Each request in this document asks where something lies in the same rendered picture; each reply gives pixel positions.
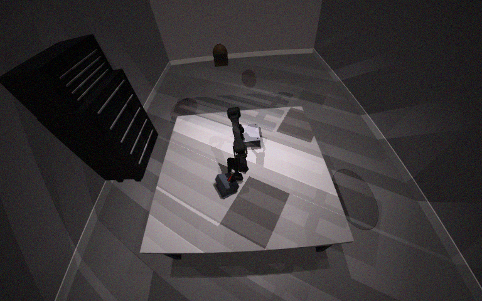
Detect grey sloped panel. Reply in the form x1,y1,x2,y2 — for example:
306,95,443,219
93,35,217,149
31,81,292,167
215,173,240,199

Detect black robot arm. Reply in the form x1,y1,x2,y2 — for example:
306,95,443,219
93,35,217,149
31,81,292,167
227,107,249,173

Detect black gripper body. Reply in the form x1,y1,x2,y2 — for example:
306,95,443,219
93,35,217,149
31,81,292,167
227,157,243,181

